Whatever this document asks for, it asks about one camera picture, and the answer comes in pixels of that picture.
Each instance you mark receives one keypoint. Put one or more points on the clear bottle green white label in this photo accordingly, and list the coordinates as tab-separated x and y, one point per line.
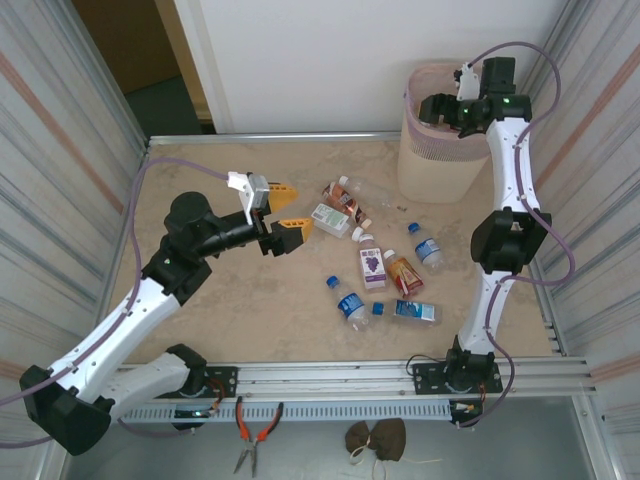
329	217

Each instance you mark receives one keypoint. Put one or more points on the blue label bottle blue cap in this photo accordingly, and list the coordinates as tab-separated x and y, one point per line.
351	305
429	250

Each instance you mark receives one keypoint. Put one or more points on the light blue label bottle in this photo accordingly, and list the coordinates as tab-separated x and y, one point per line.
415	311

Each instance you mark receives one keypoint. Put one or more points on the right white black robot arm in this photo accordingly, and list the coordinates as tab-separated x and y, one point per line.
515	165

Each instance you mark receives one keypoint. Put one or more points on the pink plastic bin liner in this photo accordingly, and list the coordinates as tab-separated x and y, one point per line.
440	147

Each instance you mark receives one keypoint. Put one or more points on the beige ribbed waste bin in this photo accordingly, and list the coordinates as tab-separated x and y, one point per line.
430	175

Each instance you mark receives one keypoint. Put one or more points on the brown coffee label bottle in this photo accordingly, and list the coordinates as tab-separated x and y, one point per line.
345	200

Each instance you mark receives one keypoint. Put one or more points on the purple grape label bottle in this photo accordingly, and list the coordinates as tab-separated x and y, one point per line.
372	265

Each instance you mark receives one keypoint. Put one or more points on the clear unlabelled bottle white cap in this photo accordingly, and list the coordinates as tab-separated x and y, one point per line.
376	194

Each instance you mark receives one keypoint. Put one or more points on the red gold label bottle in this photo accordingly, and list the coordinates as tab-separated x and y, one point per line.
406	277

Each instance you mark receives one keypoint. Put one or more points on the brown wooden door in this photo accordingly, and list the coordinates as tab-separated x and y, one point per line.
120	40

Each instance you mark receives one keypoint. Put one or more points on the small black controller board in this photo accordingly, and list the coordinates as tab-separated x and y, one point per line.
465	410
195	413

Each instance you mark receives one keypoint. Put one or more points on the brown cloth pouch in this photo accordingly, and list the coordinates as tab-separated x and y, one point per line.
391	439
359	437

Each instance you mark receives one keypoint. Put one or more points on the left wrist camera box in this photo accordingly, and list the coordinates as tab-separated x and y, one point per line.
257	192

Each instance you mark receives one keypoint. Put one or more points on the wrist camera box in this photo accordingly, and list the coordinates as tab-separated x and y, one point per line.
470	82
257	192

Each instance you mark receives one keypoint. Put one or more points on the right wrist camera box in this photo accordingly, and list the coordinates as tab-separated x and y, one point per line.
470	82

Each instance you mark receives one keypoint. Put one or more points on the aluminium table edge rail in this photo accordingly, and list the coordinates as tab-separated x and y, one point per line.
275	137

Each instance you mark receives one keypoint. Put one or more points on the aluminium mounting rail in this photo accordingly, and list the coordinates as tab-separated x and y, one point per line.
325	375

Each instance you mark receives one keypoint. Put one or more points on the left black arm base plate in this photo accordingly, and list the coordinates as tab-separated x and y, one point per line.
225	380

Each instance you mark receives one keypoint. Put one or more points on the tan door frame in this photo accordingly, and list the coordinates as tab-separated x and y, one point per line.
182	55

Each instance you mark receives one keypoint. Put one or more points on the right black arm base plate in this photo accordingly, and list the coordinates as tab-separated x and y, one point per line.
425	372

